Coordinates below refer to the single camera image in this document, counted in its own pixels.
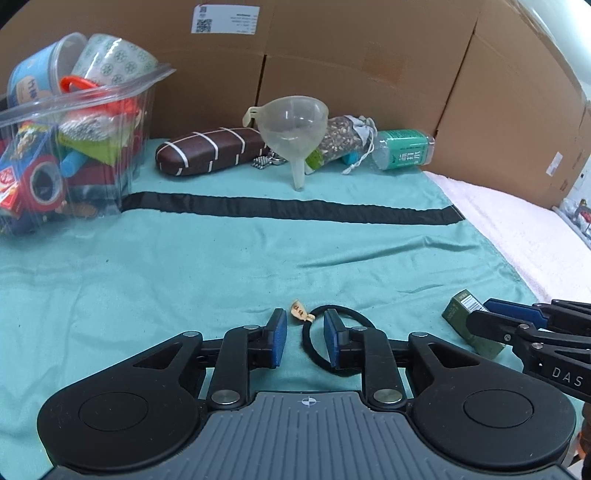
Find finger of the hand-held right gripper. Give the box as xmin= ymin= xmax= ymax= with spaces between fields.
xmin=466 ymin=310 xmax=591 ymax=354
xmin=484 ymin=298 xmax=591 ymax=330

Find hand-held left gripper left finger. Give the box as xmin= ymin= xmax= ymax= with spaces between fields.
xmin=134 ymin=308 xmax=289 ymax=411

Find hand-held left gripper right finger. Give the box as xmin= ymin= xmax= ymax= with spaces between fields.
xmin=323 ymin=309 xmax=481 ymax=411

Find black hair tie with tag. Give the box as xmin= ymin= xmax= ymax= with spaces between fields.
xmin=291 ymin=300 xmax=370 ymax=372

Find small dark green box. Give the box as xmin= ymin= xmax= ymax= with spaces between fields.
xmin=442 ymin=290 xmax=506 ymax=360

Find clear plastic storage container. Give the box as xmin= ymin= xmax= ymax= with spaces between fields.
xmin=0 ymin=65 xmax=177 ymax=237

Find teal cloth with black stripe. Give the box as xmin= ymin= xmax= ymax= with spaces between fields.
xmin=0 ymin=136 xmax=550 ymax=480

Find background clutter pile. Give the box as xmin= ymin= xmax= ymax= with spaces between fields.
xmin=561 ymin=198 xmax=591 ymax=234

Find small white box label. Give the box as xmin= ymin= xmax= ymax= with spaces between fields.
xmin=551 ymin=152 xmax=570 ymax=190

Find green label plastic bottle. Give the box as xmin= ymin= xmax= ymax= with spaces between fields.
xmin=372 ymin=129 xmax=436 ymax=171

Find large cardboard box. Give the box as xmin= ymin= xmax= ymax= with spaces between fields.
xmin=0 ymin=0 xmax=482 ymax=145
xmin=434 ymin=0 xmax=591 ymax=210

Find brown striped glasses case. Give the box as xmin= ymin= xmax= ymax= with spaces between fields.
xmin=154 ymin=128 xmax=269 ymax=177

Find translucent plastic funnel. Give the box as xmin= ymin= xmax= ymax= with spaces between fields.
xmin=242 ymin=95 xmax=329 ymax=191

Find green flat item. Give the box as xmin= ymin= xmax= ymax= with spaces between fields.
xmin=58 ymin=133 xmax=126 ymax=165

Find white shipping label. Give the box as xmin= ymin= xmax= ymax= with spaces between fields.
xmin=191 ymin=4 xmax=260 ymax=35

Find blue label plastic tub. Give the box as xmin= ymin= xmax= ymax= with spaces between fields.
xmin=7 ymin=32 xmax=88 ymax=109

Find patterned drawstring pouch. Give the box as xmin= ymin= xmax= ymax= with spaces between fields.
xmin=314 ymin=115 xmax=377 ymax=175

